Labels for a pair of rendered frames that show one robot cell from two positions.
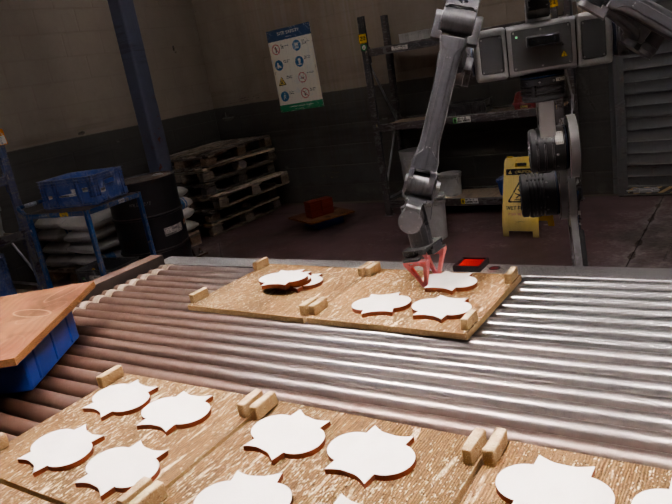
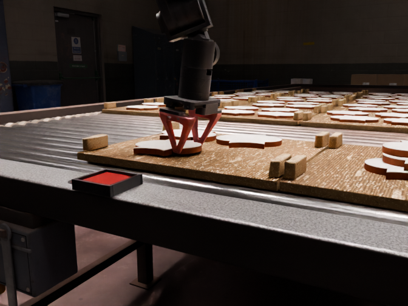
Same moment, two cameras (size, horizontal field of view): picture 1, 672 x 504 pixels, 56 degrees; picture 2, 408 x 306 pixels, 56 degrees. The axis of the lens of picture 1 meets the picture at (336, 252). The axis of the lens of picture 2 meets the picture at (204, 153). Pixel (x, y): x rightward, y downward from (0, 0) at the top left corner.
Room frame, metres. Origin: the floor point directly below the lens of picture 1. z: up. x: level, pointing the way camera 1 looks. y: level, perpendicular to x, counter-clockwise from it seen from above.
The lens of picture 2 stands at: (2.23, -0.27, 1.09)
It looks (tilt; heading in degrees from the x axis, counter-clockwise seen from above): 12 degrees down; 174
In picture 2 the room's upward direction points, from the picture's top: straight up
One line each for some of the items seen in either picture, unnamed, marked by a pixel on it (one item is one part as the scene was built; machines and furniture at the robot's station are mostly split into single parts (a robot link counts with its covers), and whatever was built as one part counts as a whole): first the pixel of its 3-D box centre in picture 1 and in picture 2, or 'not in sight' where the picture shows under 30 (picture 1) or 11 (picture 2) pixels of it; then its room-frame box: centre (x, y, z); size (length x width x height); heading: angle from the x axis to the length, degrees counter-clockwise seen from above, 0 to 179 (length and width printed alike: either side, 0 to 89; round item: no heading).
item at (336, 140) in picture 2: (308, 305); (336, 139); (1.47, 0.09, 0.95); 0.06 x 0.02 x 0.03; 143
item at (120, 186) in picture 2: (471, 264); (108, 181); (1.65, -0.36, 0.92); 0.08 x 0.08 x 0.02; 55
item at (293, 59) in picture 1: (294, 69); not in sight; (7.42, 0.11, 1.55); 0.61 x 0.02 x 0.91; 55
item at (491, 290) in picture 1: (415, 298); (211, 150); (1.45, -0.17, 0.93); 0.41 x 0.35 x 0.02; 54
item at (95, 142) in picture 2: (511, 274); (95, 142); (1.45, -0.41, 0.95); 0.06 x 0.02 x 0.03; 144
